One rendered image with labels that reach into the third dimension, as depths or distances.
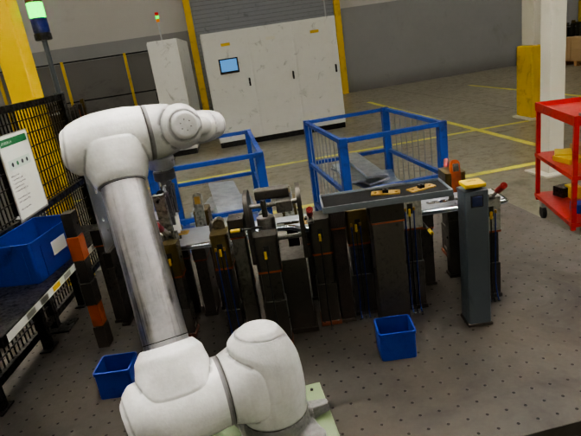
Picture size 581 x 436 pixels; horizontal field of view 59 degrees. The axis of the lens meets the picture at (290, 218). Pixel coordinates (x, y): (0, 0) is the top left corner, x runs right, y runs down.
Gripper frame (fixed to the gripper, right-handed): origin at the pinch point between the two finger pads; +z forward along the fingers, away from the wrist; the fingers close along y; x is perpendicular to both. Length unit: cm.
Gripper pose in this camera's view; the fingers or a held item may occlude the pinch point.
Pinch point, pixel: (175, 223)
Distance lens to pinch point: 192.2
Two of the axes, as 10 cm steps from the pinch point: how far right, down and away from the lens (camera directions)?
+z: 1.4, 9.4, 3.1
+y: -0.2, -3.1, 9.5
